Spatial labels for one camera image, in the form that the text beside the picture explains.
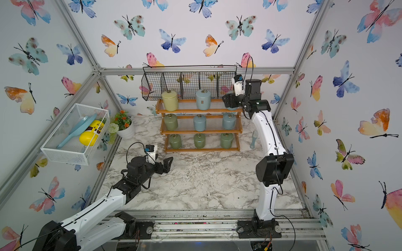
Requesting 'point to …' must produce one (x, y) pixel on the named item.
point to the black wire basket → (187, 80)
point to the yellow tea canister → (170, 100)
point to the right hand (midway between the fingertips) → (230, 93)
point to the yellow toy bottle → (90, 137)
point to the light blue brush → (255, 135)
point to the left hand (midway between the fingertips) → (167, 155)
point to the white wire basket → (75, 141)
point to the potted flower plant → (122, 124)
